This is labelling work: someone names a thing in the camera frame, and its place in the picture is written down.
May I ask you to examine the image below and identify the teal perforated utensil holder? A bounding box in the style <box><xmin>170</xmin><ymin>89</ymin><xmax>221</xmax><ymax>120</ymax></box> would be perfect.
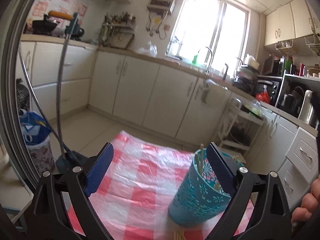
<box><xmin>168</xmin><ymin>154</ymin><xmax>231</xmax><ymax>228</ymax></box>

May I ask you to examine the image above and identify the wooden chopstick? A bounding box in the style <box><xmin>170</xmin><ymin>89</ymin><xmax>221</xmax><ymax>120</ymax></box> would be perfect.
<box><xmin>173</xmin><ymin>229</ymin><xmax>186</xmax><ymax>240</ymax></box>
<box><xmin>195</xmin><ymin>144</ymin><xmax>204</xmax><ymax>176</ymax></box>

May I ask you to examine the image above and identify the chrome kitchen faucet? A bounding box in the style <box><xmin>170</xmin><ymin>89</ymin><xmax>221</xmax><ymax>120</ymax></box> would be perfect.
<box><xmin>205</xmin><ymin>46</ymin><xmax>213</xmax><ymax>74</ymax></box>

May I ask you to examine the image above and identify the person's right hand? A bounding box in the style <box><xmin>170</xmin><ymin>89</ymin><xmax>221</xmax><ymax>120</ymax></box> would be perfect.
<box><xmin>291</xmin><ymin>178</ymin><xmax>320</xmax><ymax>224</ymax></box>

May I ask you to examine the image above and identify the wooden chopstick in holder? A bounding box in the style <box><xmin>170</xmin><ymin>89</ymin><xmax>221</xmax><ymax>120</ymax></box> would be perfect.
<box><xmin>195</xmin><ymin>144</ymin><xmax>204</xmax><ymax>176</ymax></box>

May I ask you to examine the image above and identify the floral trash bin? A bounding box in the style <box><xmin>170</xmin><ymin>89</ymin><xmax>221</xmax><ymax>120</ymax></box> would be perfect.
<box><xmin>27</xmin><ymin>136</ymin><xmax>55</xmax><ymax>176</ymax></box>

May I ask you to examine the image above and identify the white shelf cart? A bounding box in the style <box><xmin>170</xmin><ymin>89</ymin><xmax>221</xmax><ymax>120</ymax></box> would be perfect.
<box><xmin>214</xmin><ymin>98</ymin><xmax>266</xmax><ymax>156</ymax></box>

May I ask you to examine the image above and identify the pink checkered plastic tablecloth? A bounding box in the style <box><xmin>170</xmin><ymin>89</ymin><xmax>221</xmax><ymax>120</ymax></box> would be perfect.
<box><xmin>63</xmin><ymin>129</ymin><xmax>256</xmax><ymax>240</ymax></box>

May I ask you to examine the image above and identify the white hanging trash bin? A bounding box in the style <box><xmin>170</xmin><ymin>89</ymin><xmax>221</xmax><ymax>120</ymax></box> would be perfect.
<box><xmin>201</xmin><ymin>79</ymin><xmax>231</xmax><ymax>109</ymax></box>

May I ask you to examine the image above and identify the red plastic bag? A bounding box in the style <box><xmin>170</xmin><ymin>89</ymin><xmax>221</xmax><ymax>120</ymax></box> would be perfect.
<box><xmin>255</xmin><ymin>90</ymin><xmax>271</xmax><ymax>104</ymax></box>

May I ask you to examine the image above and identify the white electric kettle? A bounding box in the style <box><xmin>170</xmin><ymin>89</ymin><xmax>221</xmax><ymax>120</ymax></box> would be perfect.
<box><xmin>298</xmin><ymin>90</ymin><xmax>317</xmax><ymax>128</ymax></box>

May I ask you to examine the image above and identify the black toaster oven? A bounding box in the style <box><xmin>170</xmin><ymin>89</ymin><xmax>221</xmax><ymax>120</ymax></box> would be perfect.
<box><xmin>253</xmin><ymin>75</ymin><xmax>283</xmax><ymax>106</ymax></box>

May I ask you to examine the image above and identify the black mesh bag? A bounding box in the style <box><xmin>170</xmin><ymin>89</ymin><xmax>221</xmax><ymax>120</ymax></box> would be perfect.
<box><xmin>16</xmin><ymin>78</ymin><xmax>30</xmax><ymax>111</ymax></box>

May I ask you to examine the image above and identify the dish rack with plates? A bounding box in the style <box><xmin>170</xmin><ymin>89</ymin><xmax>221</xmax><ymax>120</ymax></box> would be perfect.
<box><xmin>232</xmin><ymin>54</ymin><xmax>260</xmax><ymax>95</ymax></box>

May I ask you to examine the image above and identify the green dish soap bottle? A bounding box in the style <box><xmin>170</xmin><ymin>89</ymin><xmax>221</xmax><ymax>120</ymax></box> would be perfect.
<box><xmin>192</xmin><ymin>53</ymin><xmax>199</xmax><ymax>65</ymax></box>

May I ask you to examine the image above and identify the black kettle pot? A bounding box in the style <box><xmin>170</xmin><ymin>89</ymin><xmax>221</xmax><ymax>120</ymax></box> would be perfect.
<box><xmin>71</xmin><ymin>25</ymin><xmax>85</xmax><ymax>41</ymax></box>

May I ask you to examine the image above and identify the clear plastic bag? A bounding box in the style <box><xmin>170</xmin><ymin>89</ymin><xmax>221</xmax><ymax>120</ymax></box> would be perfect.
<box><xmin>135</xmin><ymin>41</ymin><xmax>158</xmax><ymax>57</ymax></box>

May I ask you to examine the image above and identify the black wok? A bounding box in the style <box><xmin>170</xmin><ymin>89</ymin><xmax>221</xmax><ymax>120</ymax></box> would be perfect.
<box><xmin>32</xmin><ymin>14</ymin><xmax>60</xmax><ymax>36</ymax></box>

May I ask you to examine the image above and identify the orange handled mop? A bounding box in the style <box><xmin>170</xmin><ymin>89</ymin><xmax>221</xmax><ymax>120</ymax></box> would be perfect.
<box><xmin>48</xmin><ymin>10</ymin><xmax>87</xmax><ymax>174</ymax></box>

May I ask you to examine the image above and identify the wall utensil rack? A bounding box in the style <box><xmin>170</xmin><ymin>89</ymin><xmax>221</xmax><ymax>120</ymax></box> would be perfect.
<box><xmin>98</xmin><ymin>11</ymin><xmax>136</xmax><ymax>49</ymax></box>

